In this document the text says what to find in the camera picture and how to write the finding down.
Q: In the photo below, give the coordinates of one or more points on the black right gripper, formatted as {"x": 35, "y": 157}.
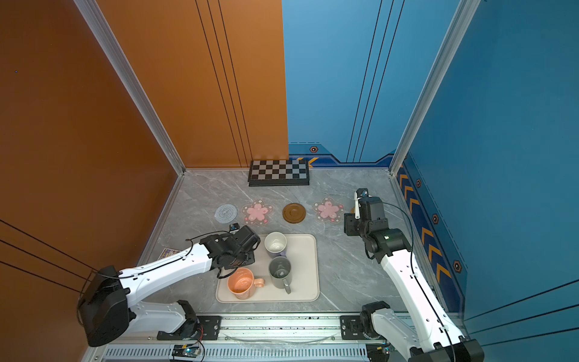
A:
{"x": 348, "y": 224}

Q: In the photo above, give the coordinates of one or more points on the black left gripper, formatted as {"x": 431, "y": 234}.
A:
{"x": 252, "y": 257}

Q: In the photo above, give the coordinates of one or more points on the orange pink mug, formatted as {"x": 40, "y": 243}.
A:
{"x": 243, "y": 283}

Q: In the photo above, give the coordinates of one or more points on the light blue woven coaster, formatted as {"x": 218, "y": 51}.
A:
{"x": 226, "y": 214}

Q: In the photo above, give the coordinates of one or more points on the pink flower coaster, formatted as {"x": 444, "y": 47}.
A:
{"x": 328, "y": 211}
{"x": 257, "y": 214}

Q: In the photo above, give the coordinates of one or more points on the grey mug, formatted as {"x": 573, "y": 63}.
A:
{"x": 280, "y": 271}

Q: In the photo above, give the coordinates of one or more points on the brown wooden round coaster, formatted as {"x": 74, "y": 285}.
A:
{"x": 294, "y": 213}

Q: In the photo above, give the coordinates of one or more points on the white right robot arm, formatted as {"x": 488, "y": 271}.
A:
{"x": 433, "y": 336}

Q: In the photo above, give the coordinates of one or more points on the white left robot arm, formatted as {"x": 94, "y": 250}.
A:
{"x": 113, "y": 303}

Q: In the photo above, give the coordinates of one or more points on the white lavender mug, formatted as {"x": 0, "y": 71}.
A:
{"x": 275, "y": 244}

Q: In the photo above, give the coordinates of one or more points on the purple playing card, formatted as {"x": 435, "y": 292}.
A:
{"x": 166, "y": 252}

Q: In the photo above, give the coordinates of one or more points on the beige serving tray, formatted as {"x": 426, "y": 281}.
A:
{"x": 294, "y": 279}

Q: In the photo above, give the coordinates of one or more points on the black white chessboard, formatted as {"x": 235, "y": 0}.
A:
{"x": 269, "y": 173}

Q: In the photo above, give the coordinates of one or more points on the green circuit board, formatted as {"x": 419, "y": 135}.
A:
{"x": 186, "y": 352}

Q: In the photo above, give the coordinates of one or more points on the small right circuit board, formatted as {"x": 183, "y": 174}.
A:
{"x": 379, "y": 352}

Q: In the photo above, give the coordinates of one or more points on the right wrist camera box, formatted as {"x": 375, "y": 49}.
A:
{"x": 368, "y": 208}

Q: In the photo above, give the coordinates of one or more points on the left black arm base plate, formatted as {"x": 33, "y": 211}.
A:
{"x": 210, "y": 326}

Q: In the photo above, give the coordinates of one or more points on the aluminium front rail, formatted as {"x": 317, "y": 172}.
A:
{"x": 298, "y": 336}

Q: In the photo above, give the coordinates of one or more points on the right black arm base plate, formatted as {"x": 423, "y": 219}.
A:
{"x": 354, "y": 327}

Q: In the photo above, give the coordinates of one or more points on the aluminium right corner post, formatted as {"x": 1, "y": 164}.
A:
{"x": 457, "y": 29}

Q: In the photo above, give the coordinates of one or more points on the aluminium corner post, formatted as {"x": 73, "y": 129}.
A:
{"x": 98, "y": 25}
{"x": 457, "y": 29}

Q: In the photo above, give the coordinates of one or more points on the aluminium left corner post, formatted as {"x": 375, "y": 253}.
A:
{"x": 98, "y": 25}

